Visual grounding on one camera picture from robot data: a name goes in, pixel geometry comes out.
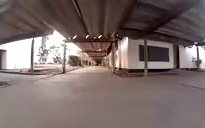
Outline dark bush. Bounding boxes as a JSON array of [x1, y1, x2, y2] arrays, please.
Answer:
[[67, 54, 82, 67]]

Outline white building with dark window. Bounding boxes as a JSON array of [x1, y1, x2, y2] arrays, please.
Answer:
[[106, 36, 205, 76]]

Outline grey concrete path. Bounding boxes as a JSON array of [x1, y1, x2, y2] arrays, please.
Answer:
[[0, 65, 205, 128]]

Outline covered walkway shelter with posts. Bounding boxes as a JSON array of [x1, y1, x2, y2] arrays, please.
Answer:
[[0, 0, 205, 77]]

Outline trees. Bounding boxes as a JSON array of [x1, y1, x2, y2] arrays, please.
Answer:
[[36, 35, 64, 65]]

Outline soil bed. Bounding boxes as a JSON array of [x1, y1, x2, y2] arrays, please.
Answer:
[[0, 64, 81, 77]]

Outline white building with dark door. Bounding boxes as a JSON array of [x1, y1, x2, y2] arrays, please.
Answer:
[[0, 38, 44, 73]]

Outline small plant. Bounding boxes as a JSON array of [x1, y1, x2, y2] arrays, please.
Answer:
[[190, 55, 203, 70]]

